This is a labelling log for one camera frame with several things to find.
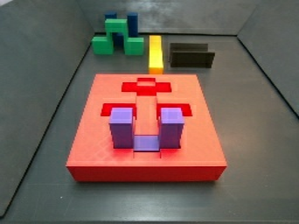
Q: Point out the purple U-shaped block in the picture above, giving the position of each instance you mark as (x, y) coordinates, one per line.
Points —
(170, 131)

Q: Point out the black angled bracket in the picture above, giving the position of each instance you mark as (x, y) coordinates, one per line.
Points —
(190, 55)

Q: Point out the red slotted board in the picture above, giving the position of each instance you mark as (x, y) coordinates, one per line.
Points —
(96, 162)

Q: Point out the yellow long bar block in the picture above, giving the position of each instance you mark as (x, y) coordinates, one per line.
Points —
(155, 59)

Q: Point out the green arch-shaped block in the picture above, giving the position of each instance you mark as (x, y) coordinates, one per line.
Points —
(103, 44)

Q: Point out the blue U-shaped block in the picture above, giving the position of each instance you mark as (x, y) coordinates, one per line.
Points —
(131, 24)

